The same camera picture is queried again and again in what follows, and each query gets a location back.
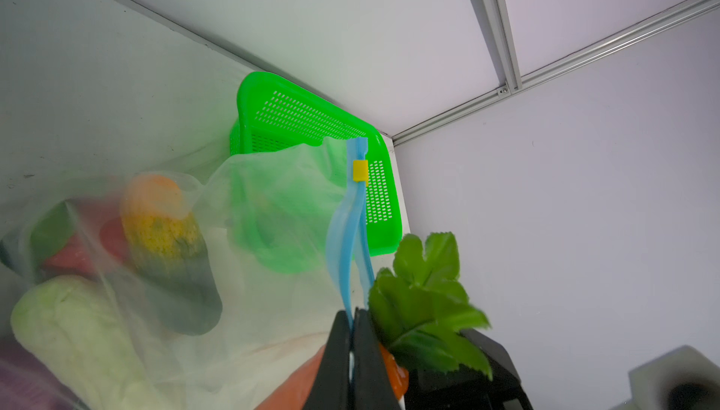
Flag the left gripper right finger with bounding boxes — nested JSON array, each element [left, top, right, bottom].
[[352, 309, 401, 410]]

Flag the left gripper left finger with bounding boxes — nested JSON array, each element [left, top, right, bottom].
[[303, 310, 352, 410]]

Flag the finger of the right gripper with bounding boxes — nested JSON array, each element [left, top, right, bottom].
[[404, 329, 532, 410]]

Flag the green toy leafy vegetable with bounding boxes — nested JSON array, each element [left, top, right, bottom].
[[369, 232, 493, 380]]

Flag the clear zip bag blue zipper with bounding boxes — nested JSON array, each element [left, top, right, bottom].
[[1, 138, 372, 409]]

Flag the yellow green toy corn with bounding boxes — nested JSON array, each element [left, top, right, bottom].
[[120, 174, 223, 336]]

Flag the green plastic basket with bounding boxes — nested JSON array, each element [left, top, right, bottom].
[[230, 72, 402, 274]]

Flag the white toy radish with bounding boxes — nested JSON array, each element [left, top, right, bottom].
[[10, 275, 175, 409]]

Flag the red toy pepper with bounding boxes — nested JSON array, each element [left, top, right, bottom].
[[30, 194, 129, 277]]

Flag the purple toy onion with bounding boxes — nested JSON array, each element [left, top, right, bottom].
[[1, 338, 77, 410]]

